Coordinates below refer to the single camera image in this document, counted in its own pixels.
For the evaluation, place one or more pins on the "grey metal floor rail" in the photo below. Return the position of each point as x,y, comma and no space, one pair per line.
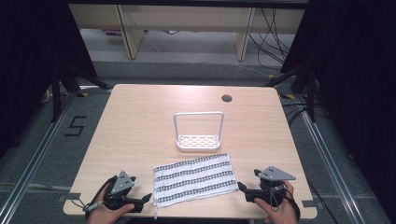
330,168
34,161

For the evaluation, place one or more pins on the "black curtain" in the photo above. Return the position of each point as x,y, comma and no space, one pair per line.
358,77
31,62

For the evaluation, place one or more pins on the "white striped dish towel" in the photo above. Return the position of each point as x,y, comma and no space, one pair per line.
194,179

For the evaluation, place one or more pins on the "person's right hand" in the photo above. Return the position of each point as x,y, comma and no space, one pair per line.
281,211

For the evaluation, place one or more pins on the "white towel rack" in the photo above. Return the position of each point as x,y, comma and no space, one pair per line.
198,141

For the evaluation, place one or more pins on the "black metal stand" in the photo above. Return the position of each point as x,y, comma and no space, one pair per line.
56,93
310,93

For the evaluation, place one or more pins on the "yellow black tape piece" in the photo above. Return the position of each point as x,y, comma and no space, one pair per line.
82,94
288,96

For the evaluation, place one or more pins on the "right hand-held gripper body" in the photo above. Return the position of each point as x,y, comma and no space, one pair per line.
271,183

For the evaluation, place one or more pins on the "grey tape strip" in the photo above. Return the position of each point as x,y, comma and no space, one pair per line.
308,203
70,197

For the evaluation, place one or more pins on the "beige wooden desk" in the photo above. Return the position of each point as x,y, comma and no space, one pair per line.
186,18

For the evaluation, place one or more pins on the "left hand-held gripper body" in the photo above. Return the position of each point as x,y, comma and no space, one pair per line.
122,184

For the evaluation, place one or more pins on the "person's left hand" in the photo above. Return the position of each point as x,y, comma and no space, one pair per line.
104,214

